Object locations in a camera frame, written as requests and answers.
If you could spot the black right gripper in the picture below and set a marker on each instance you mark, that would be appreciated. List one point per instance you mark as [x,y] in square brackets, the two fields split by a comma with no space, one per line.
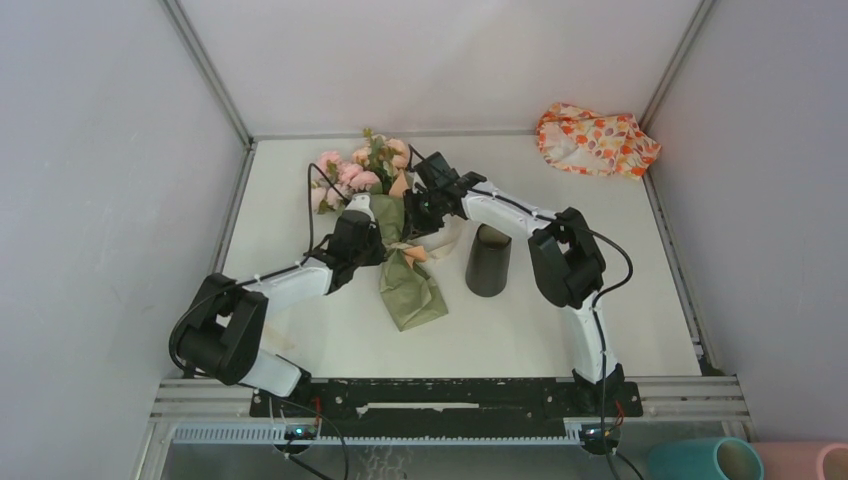
[413,225]

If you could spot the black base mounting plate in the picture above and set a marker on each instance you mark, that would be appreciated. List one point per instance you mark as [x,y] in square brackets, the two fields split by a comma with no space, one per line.
[466,409]

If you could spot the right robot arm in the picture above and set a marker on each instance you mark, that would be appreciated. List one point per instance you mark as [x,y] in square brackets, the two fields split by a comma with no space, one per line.
[567,261]

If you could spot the orange floral cloth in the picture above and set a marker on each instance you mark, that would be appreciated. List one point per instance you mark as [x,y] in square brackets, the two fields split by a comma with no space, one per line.
[581,141]

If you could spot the black conical vase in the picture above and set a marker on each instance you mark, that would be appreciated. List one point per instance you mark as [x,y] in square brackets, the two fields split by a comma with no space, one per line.
[488,263]

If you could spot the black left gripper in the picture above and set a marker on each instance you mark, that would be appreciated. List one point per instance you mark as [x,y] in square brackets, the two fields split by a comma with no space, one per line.
[378,256]

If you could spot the teal cup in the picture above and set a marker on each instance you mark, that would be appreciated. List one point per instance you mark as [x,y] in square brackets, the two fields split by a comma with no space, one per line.
[705,458]

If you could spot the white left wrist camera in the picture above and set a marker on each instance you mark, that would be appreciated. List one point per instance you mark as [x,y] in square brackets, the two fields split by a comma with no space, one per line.
[361,202]

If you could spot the pink flower bouquet green wrap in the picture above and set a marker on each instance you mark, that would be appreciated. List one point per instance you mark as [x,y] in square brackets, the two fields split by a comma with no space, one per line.
[382,169]

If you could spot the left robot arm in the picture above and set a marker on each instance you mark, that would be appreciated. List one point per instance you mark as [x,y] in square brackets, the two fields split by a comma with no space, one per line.
[220,333]

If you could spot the pink cup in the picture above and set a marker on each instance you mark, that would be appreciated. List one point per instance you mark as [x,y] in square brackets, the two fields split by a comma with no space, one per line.
[803,460]

